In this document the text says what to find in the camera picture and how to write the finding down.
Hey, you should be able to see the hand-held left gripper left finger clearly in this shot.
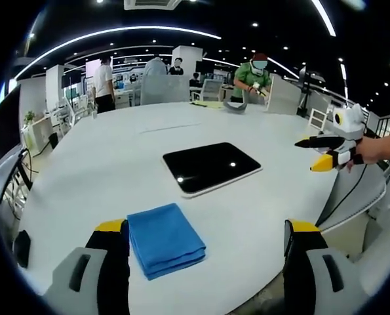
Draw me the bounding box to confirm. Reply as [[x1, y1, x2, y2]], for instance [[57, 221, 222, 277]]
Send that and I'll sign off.
[[43, 219, 131, 315]]

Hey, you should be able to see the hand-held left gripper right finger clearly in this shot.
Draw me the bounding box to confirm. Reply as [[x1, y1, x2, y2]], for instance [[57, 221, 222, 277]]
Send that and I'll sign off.
[[282, 219, 376, 315]]

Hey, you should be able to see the blue cleaning cloth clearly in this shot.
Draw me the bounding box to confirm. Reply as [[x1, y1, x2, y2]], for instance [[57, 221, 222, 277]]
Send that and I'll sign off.
[[127, 202, 207, 282]]

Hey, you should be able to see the person's right hand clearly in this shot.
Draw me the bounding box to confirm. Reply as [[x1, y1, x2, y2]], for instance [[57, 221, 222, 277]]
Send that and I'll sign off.
[[346, 136, 389, 174]]

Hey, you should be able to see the white framed board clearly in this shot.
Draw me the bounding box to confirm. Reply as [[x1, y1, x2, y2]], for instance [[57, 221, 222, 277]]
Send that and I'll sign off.
[[308, 107, 328, 129]]

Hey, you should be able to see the black monitor stand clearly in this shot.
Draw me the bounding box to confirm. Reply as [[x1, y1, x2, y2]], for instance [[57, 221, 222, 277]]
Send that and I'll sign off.
[[296, 65, 326, 116]]

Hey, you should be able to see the small black object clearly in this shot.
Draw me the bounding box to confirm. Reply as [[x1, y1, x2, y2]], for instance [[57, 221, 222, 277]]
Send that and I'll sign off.
[[14, 229, 31, 268]]

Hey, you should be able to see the grey mesh office chair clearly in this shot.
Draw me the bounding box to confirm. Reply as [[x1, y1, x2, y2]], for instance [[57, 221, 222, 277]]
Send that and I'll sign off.
[[139, 58, 191, 106]]

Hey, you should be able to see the black computer monitor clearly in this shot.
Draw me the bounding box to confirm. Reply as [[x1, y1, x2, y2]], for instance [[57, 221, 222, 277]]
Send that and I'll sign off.
[[0, 83, 22, 171]]

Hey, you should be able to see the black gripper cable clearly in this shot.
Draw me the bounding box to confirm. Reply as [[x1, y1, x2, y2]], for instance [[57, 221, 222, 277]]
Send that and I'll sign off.
[[315, 162, 368, 227]]

